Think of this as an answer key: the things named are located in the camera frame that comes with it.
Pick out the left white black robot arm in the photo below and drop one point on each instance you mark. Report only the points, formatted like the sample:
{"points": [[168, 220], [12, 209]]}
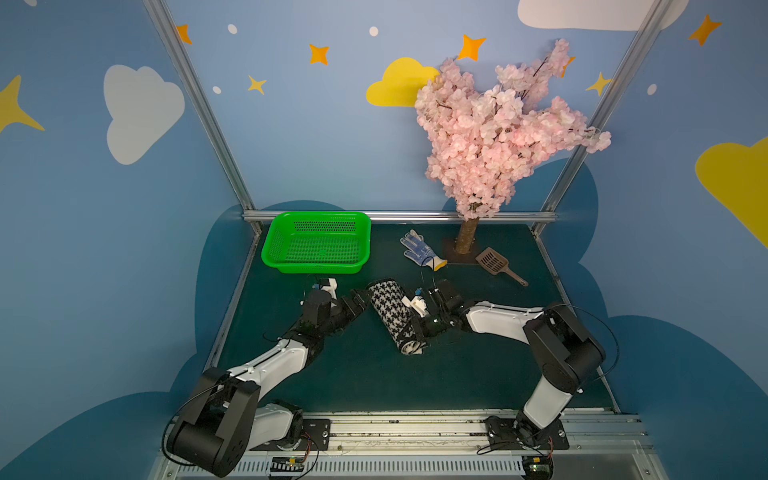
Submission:
{"points": [[223, 418]]}

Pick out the black white patterned scarf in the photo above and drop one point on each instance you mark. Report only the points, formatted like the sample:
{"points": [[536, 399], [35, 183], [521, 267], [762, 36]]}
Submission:
{"points": [[397, 316]]}

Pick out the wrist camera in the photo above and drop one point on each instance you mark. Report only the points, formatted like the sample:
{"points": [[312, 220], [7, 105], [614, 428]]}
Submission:
{"points": [[417, 304], [328, 285]]}

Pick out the aluminium frame post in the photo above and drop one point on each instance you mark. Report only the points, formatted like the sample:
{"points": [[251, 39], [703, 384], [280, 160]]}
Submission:
{"points": [[649, 29], [162, 20]]}

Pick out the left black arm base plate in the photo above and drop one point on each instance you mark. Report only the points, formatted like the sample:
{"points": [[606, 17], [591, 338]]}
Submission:
{"points": [[313, 431]]}

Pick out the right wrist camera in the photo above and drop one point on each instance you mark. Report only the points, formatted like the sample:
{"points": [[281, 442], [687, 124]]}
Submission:
{"points": [[417, 304]]}

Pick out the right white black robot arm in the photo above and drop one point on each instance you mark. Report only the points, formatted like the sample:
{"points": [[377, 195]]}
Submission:
{"points": [[565, 351]]}

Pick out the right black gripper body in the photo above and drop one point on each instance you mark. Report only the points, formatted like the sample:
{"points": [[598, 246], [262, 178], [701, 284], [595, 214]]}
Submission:
{"points": [[432, 318]]}

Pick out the green plastic basket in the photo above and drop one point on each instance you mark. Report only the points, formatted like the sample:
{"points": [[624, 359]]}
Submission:
{"points": [[308, 242]]}

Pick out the brown plastic slotted scoop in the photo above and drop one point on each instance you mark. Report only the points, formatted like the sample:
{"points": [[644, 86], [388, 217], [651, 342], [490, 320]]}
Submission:
{"points": [[495, 263]]}

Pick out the right aluminium frame post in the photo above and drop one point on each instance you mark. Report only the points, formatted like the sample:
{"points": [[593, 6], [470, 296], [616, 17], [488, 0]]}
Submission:
{"points": [[649, 29]]}

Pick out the left aluminium frame post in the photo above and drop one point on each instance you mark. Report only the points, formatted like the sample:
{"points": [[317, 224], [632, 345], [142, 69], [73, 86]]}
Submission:
{"points": [[162, 20]]}

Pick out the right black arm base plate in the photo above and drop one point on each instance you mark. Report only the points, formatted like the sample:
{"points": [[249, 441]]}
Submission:
{"points": [[521, 434]]}

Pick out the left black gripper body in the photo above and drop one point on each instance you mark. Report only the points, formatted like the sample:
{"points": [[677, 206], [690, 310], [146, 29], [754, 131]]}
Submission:
{"points": [[352, 305]]}

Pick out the white blue work glove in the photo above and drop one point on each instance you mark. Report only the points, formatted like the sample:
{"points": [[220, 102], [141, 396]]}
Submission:
{"points": [[418, 251]]}

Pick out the pink artificial blossom tree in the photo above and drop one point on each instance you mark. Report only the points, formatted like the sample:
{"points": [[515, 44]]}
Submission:
{"points": [[483, 143]]}

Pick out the aluminium back frame bar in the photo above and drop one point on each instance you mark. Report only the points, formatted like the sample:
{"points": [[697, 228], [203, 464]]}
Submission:
{"points": [[423, 217]]}

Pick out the aluminium front rail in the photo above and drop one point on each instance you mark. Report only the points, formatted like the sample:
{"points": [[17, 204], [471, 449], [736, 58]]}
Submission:
{"points": [[456, 444]]}

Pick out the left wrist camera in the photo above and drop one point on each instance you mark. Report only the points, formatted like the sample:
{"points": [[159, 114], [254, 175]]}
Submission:
{"points": [[328, 285]]}

